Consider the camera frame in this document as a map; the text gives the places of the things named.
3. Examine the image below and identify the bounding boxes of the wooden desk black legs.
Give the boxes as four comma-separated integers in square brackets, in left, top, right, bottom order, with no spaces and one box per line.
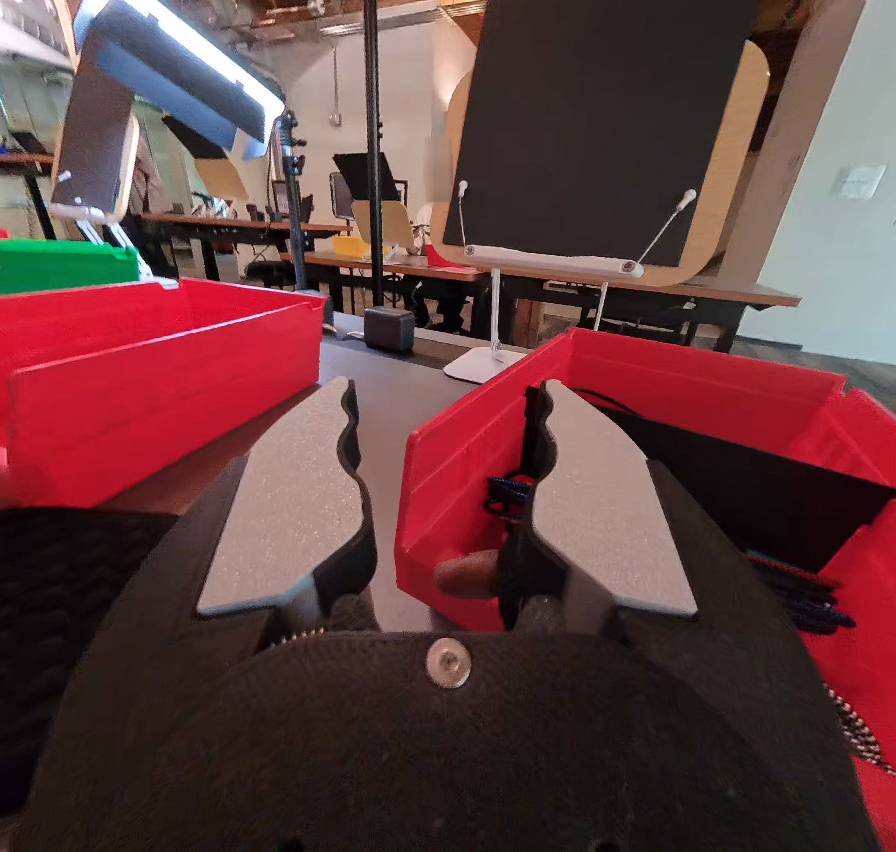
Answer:
[280,250,802,356]
[140,212,354,282]

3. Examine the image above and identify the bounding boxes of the black sheet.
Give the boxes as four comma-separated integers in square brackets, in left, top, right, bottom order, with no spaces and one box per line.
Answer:
[442,0,771,269]

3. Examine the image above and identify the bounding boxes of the black quilted pad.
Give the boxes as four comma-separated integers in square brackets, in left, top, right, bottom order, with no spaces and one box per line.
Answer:
[0,505,179,814]

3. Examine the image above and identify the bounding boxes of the white wall sign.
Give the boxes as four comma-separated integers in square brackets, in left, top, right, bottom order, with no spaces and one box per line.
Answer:
[836,164,886,200]

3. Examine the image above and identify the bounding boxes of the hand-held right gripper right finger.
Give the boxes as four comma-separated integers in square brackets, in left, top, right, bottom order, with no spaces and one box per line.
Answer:
[521,379,700,636]

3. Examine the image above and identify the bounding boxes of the white book stand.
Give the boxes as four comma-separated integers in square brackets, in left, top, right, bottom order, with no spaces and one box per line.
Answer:
[49,169,156,282]
[443,180,699,385]

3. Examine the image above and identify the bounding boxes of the black vertical pole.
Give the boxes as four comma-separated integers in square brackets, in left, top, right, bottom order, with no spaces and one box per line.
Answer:
[360,0,385,307]

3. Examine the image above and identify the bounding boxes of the green plastic bin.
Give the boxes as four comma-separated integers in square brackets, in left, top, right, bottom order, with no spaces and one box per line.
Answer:
[0,238,141,296]

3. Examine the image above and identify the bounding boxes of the red plastic bin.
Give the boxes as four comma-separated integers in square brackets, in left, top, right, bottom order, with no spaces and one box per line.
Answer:
[0,276,329,510]
[394,327,896,852]

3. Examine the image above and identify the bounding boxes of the grey charger cube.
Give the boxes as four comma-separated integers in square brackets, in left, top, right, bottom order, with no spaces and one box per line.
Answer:
[364,307,416,356]

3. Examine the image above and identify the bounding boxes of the black light stand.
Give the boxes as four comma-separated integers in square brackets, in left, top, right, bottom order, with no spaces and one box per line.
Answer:
[269,111,310,293]

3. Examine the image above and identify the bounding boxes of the black white braided usb-c cable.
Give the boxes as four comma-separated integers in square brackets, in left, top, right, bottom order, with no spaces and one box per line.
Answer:
[826,684,896,776]

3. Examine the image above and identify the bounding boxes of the led light panel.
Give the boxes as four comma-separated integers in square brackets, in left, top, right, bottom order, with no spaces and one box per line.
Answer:
[73,0,287,161]

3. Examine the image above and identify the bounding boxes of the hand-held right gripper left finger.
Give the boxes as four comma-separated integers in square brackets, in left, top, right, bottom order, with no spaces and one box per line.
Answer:
[196,376,379,641]

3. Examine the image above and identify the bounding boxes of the person's right hand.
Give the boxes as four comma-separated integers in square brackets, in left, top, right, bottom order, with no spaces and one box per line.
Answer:
[434,551,499,599]

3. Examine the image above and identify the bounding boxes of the black-faced wooden board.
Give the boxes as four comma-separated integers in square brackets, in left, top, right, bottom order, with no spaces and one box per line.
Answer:
[331,153,415,251]
[50,31,141,224]
[162,115,249,202]

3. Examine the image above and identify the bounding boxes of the rounded wooden board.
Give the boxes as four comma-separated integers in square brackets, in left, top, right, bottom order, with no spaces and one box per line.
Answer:
[429,40,772,289]

